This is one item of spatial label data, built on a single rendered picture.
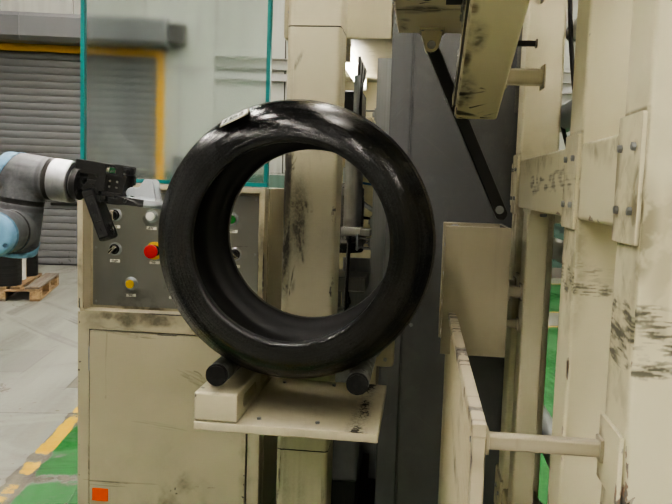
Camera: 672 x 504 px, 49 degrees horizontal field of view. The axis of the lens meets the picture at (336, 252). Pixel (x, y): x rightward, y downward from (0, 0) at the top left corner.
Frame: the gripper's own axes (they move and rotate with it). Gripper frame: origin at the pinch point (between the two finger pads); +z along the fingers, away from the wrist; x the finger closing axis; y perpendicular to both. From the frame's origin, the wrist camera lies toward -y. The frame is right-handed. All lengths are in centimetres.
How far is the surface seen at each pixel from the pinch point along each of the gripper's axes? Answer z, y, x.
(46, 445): -103, -136, 172
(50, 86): -486, 72, 848
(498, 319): 74, -15, 19
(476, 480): 65, -22, -61
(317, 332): 34.4, -23.9, 14.7
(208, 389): 16.8, -34.2, -8.5
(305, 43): 20, 42, 26
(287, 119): 25.4, 21.1, -11.2
